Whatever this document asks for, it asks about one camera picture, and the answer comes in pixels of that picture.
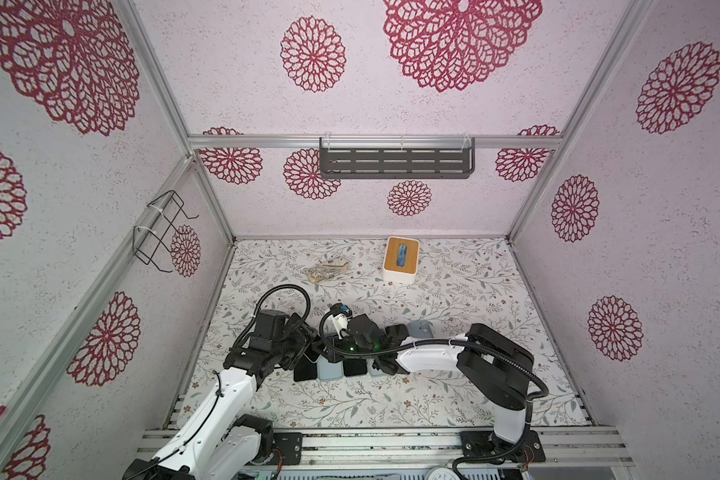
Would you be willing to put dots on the aluminium front rail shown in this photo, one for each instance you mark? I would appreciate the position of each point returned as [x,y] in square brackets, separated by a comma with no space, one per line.
[408,427]

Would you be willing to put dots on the black phone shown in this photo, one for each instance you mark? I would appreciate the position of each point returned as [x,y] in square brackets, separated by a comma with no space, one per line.
[354,367]

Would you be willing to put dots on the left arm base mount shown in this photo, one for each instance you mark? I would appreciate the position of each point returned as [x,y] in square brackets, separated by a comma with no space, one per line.
[279,447]

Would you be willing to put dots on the clear plastic bag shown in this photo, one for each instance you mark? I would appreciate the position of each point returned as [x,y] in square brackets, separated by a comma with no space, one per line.
[327,270]

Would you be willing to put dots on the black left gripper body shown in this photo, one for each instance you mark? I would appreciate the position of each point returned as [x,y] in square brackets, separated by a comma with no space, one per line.
[295,343]

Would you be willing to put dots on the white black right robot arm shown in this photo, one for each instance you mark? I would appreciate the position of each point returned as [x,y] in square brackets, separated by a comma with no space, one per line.
[499,368]

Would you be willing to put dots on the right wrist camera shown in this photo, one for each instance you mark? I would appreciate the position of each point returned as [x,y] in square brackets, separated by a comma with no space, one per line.
[339,316]

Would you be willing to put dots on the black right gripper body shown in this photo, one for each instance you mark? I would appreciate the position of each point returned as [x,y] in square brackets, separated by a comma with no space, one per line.
[340,349]

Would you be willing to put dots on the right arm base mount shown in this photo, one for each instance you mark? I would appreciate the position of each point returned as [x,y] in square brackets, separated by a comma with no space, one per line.
[498,447]

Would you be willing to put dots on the black wire wall basket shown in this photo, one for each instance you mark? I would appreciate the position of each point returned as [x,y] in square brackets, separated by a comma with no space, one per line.
[169,243]

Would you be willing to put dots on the round white gauge dial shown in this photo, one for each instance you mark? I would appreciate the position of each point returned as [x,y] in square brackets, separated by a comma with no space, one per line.
[441,473]

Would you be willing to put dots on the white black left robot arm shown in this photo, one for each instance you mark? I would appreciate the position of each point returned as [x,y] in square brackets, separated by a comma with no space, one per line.
[219,439]

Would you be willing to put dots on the light blue phone case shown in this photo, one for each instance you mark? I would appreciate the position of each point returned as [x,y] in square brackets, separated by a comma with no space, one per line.
[327,371]

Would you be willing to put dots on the light case with purple button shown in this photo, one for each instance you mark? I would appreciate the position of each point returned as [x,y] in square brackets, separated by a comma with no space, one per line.
[420,329]

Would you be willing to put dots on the grey slotted wall shelf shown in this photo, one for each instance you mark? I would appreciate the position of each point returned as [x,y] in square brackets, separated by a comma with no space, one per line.
[399,163]

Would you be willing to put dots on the white wooden-top tissue box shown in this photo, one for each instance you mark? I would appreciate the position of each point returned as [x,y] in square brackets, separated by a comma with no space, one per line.
[401,260]

